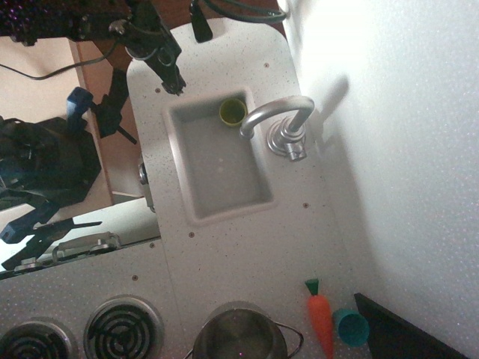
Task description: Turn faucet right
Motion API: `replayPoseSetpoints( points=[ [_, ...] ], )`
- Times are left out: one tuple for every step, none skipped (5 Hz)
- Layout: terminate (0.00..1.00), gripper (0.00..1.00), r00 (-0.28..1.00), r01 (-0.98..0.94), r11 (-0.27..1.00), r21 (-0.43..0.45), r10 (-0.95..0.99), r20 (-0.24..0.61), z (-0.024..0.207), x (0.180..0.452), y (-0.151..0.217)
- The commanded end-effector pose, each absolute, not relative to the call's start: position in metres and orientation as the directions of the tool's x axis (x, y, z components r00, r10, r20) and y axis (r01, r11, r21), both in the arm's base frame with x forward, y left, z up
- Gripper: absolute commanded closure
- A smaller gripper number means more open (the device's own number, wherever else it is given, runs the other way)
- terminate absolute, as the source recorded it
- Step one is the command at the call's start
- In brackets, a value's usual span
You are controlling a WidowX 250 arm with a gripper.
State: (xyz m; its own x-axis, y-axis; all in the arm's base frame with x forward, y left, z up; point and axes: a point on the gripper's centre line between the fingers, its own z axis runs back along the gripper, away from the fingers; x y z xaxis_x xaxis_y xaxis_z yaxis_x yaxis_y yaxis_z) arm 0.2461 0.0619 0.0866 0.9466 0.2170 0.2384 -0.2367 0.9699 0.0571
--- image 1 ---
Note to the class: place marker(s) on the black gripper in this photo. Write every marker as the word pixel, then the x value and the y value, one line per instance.
pixel 147 38

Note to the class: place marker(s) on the silver curved faucet spout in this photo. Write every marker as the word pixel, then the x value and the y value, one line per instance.
pixel 303 105

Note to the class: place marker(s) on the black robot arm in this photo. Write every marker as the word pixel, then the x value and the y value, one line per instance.
pixel 26 22

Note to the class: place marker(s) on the silver faucet base with knob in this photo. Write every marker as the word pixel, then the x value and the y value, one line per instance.
pixel 283 141

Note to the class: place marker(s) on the black clip at top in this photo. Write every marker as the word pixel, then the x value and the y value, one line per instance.
pixel 201 29

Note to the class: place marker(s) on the yellow-green plastic cup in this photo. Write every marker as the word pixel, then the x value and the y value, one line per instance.
pixel 232 112

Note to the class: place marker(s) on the silver cabinet knob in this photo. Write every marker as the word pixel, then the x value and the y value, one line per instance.
pixel 142 174

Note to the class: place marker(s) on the white toy sink basin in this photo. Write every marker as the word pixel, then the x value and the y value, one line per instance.
pixel 221 174

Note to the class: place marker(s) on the black bag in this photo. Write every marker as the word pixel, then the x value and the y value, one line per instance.
pixel 53 161

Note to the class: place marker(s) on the blue black clamp lower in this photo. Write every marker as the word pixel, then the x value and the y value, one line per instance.
pixel 34 224

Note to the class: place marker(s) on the black coil burner right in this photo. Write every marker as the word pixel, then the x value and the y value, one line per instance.
pixel 124 326

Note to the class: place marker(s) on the black coil burner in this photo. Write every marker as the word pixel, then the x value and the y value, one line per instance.
pixel 39 338
pixel 124 326

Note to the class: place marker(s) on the stainless steel pot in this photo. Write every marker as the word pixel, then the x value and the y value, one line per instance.
pixel 245 333

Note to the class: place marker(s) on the orange toy carrot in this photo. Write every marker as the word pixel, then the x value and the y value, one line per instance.
pixel 320 315

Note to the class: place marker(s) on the black coil burner left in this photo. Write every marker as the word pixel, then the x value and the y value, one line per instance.
pixel 39 338

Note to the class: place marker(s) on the teal plastic cup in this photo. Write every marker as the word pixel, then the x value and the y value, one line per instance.
pixel 352 328

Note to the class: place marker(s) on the black panel at corner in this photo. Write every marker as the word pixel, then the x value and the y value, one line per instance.
pixel 393 337

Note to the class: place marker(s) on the silver oven door handle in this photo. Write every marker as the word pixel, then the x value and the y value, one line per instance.
pixel 97 243

